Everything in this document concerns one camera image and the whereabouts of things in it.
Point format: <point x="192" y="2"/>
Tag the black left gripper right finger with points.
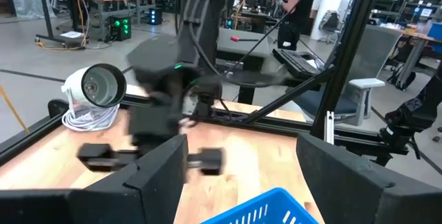
<point x="345" y="189"/>

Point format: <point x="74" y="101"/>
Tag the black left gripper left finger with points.
<point x="155" y="182"/>

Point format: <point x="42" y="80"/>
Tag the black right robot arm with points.
<point x="203" y="9"/>

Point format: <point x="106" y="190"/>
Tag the grey office chair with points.
<point x="376" y="51"/>
<point x="329" y="23"/>

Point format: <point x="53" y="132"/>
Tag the wooden desk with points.
<point x="414" y="40"/>

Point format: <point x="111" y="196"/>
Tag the blue plastic basket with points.
<point x="266" y="210"/>

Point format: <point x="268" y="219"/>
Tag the black box green lights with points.
<point x="120" y="27"/>

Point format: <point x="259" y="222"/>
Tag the black box blue lights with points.
<point x="155" y="16"/>

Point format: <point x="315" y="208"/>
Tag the white floor paper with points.
<point x="71" y="34"/>

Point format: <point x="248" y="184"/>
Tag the person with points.
<point x="300" y="2"/>

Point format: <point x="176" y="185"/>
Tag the black aluminium table frame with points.
<point x="345" y="61"/>

